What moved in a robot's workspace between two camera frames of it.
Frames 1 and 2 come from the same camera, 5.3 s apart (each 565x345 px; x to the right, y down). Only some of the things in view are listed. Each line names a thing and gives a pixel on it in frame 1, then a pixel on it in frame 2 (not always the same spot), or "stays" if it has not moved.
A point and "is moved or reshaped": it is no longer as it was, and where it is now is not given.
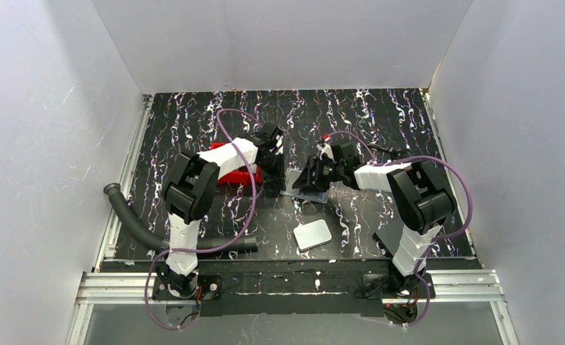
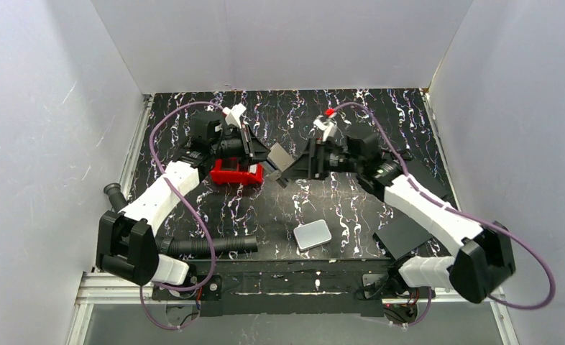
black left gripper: [273, 174] -> [250, 144]
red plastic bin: [241, 176] stays
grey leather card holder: [291, 175] is moved or reshaped
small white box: [312, 235] stays
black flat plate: [389, 236] stays
